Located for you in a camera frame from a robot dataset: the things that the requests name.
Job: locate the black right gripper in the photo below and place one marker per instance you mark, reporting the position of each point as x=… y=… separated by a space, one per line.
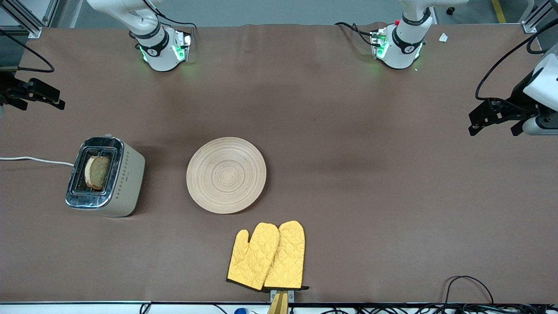
x=8 y=88

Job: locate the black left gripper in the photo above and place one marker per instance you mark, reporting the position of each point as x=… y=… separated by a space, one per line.
x=517 y=98

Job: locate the slice of brown toast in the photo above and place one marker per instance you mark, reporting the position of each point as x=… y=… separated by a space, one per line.
x=98 y=172

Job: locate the round wooden plate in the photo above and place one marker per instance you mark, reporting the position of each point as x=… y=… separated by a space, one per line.
x=226 y=175

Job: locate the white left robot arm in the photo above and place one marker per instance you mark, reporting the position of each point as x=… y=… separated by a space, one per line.
x=403 y=50

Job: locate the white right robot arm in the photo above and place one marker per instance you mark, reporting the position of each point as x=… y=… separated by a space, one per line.
x=159 y=52

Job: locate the small white paper scrap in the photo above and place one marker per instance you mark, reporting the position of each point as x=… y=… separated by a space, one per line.
x=443 y=37

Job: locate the beige and chrome toaster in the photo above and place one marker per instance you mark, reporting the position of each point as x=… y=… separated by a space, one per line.
x=111 y=176

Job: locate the black caster wheel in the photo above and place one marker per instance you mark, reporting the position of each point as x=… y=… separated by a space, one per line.
x=450 y=11

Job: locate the yellow quilted oven mitt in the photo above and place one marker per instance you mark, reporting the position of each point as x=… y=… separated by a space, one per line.
x=253 y=257
x=287 y=257

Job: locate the small blue cap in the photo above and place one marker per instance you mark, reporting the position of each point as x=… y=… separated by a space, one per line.
x=240 y=311

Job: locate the aluminium frame post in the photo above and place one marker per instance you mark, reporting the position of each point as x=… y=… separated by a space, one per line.
x=538 y=17
x=28 y=19

